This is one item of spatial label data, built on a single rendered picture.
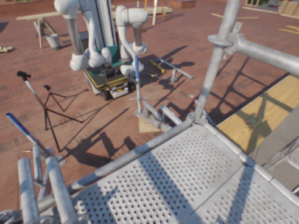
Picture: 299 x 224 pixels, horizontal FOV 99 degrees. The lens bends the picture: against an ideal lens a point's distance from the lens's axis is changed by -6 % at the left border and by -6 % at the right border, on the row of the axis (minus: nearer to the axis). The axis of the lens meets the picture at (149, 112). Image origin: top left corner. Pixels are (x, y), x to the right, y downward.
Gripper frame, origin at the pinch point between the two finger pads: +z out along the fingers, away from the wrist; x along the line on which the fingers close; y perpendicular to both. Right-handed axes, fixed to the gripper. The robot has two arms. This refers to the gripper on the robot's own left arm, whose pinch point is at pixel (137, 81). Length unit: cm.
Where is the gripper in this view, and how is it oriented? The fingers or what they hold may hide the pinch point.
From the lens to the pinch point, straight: 153.4
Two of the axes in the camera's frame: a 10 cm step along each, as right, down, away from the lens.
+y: 0.0, -7.1, -7.0
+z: 5.5, 5.9, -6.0
